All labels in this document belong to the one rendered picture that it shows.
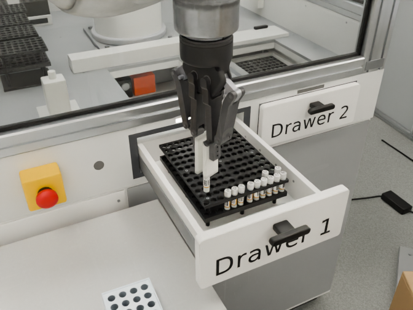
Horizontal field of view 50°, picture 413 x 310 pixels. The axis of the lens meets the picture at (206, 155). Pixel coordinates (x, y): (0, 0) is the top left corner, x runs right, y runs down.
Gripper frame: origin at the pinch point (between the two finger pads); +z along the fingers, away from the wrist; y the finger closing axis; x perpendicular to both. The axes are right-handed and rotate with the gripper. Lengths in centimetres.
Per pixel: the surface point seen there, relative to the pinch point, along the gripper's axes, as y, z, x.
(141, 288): 1.7, 21.3, 14.5
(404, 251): -9, 97, -109
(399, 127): 36, 97, -207
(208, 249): -8.2, 9.8, 8.0
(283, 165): -2.2, 11.3, -20.0
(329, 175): 5, 36, -56
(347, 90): 3, 8, -54
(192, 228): -2.0, 11.2, 5.4
